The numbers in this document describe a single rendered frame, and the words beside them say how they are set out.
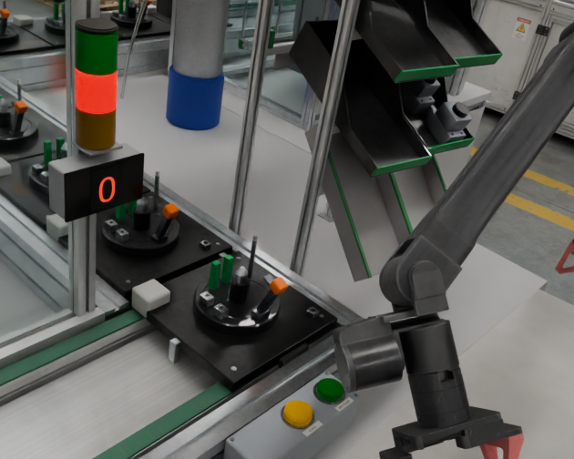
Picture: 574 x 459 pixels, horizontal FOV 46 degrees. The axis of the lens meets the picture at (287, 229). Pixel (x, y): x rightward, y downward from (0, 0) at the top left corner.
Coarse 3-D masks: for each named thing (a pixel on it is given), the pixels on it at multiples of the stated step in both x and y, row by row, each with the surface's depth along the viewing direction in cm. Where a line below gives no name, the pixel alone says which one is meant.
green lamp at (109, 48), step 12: (84, 36) 79; (96, 36) 79; (108, 36) 79; (84, 48) 79; (96, 48) 79; (108, 48) 80; (84, 60) 80; (96, 60) 80; (108, 60) 81; (84, 72) 81; (96, 72) 81; (108, 72) 82
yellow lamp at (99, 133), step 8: (80, 112) 84; (112, 112) 85; (80, 120) 85; (88, 120) 84; (96, 120) 84; (104, 120) 85; (112, 120) 86; (80, 128) 85; (88, 128) 85; (96, 128) 85; (104, 128) 85; (112, 128) 86; (80, 136) 86; (88, 136) 85; (96, 136) 85; (104, 136) 86; (112, 136) 87; (80, 144) 86; (88, 144) 86; (96, 144) 86; (104, 144) 86; (112, 144) 88
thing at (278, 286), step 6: (264, 276) 102; (270, 276) 103; (270, 282) 102; (276, 282) 100; (282, 282) 101; (270, 288) 101; (276, 288) 100; (282, 288) 100; (270, 294) 102; (276, 294) 101; (264, 300) 104; (270, 300) 103; (258, 306) 105; (264, 306) 104
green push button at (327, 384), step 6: (324, 378) 100; (330, 378) 99; (318, 384) 98; (324, 384) 98; (330, 384) 98; (336, 384) 99; (318, 390) 97; (324, 390) 97; (330, 390) 97; (336, 390) 98; (342, 390) 98; (324, 396) 97; (330, 396) 96; (336, 396) 97; (342, 396) 98; (330, 402) 97
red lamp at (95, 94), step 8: (80, 72) 81; (80, 80) 82; (88, 80) 81; (96, 80) 81; (104, 80) 82; (112, 80) 83; (80, 88) 82; (88, 88) 82; (96, 88) 82; (104, 88) 82; (112, 88) 83; (80, 96) 83; (88, 96) 82; (96, 96) 82; (104, 96) 83; (112, 96) 84; (80, 104) 83; (88, 104) 83; (96, 104) 83; (104, 104) 83; (112, 104) 85; (88, 112) 84; (96, 112) 84; (104, 112) 84
